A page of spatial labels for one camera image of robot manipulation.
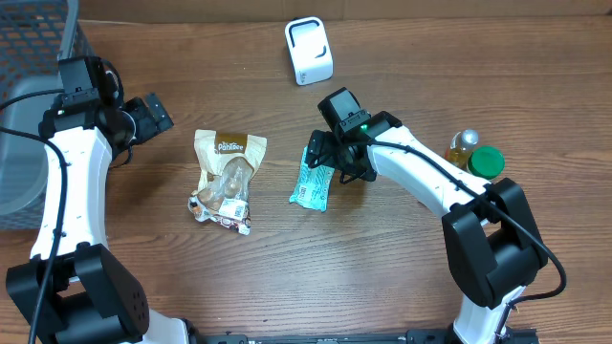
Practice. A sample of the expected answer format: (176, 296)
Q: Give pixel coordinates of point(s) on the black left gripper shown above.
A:
(156, 118)

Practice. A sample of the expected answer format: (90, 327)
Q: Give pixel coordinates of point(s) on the brown patterned snack bag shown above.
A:
(228, 162)

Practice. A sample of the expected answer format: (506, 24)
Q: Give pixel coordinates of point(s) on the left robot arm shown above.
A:
(73, 289)

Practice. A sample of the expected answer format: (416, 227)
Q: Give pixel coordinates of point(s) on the green lid jar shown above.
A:
(486, 162)

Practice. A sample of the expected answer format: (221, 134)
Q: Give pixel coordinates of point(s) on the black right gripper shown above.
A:
(332, 142)

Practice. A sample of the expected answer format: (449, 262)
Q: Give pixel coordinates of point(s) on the mint green wipes pack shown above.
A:
(312, 186)

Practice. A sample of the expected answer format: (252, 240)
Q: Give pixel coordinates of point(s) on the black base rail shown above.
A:
(325, 339)

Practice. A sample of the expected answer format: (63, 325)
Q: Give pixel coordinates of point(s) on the white barcode scanner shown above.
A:
(309, 50)

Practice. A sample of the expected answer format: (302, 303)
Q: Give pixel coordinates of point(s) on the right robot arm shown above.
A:
(493, 245)

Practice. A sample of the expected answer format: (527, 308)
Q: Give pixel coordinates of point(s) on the clear plastic bottle grey cap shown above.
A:
(461, 147)

